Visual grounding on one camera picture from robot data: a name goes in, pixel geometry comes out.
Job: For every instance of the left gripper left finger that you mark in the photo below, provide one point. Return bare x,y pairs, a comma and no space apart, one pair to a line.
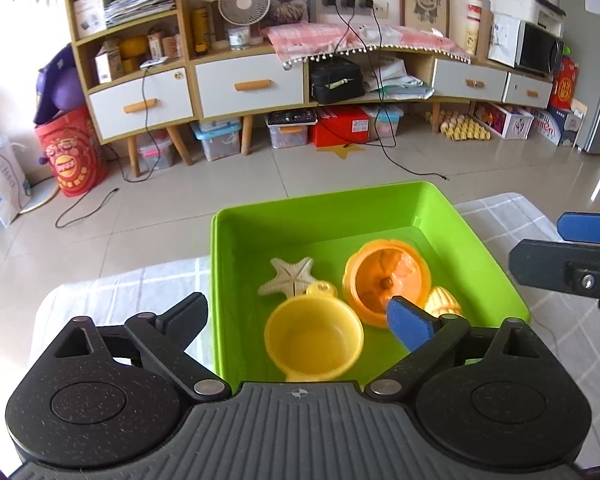
179,326

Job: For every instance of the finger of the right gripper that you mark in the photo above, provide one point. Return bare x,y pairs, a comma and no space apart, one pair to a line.
579,227

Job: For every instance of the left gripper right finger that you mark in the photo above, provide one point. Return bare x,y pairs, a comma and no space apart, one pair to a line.
411,325

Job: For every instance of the yellow corn toy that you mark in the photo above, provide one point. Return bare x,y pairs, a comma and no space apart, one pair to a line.
441,302

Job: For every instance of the orange pumpkin mould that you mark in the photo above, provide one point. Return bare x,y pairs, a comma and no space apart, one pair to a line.
380,270

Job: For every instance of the yellow plastic cup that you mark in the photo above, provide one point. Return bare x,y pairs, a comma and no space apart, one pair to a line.
314,337

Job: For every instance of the white starfish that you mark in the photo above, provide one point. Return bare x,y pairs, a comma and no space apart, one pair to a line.
291,279

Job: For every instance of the grey checked cloth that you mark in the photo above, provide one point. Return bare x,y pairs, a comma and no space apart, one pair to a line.
568,324

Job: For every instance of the green plastic cookie box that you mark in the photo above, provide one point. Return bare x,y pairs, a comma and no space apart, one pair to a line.
367,242

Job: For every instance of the yellow egg tray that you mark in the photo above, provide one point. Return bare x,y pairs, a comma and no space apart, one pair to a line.
460,127

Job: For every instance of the clear storage bin blue lid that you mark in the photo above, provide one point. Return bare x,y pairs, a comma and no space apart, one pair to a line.
218,139

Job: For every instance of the microwave oven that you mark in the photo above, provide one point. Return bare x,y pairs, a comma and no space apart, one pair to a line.
524,46

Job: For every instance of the red printed bucket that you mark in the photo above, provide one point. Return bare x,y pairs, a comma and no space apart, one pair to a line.
71,147

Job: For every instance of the red box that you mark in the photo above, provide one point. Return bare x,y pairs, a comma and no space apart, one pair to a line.
340,125

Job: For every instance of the white paper bag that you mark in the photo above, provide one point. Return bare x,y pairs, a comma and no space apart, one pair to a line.
15,190

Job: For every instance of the long wooden tv cabinet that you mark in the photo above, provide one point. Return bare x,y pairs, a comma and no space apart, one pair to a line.
252,82

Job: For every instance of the black bag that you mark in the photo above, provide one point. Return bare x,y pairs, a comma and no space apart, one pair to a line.
336,80

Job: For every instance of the purple plush toy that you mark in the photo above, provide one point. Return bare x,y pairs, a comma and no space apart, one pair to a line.
58,87

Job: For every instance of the wooden shelf cabinet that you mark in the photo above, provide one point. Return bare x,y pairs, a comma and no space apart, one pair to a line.
134,61

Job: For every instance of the pink tasselled cloth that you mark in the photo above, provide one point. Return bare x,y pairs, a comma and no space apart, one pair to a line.
304,42

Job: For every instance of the white desk fan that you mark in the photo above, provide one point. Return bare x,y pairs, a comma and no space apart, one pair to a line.
243,19

